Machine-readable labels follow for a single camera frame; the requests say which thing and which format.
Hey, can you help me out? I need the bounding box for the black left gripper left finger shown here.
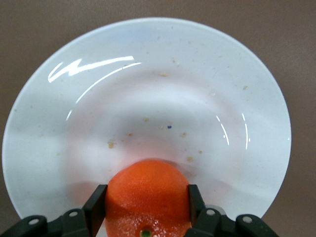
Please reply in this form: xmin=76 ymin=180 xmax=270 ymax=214
xmin=0 ymin=184 xmax=108 ymax=237

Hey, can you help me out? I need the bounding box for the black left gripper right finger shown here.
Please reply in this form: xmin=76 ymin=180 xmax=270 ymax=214
xmin=185 ymin=184 xmax=277 ymax=237

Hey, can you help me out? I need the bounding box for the orange fruit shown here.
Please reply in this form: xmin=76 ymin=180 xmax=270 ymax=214
xmin=105 ymin=159 xmax=192 ymax=237

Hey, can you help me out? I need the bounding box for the white round plate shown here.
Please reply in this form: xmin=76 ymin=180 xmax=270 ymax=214
xmin=1 ymin=16 xmax=292 ymax=222

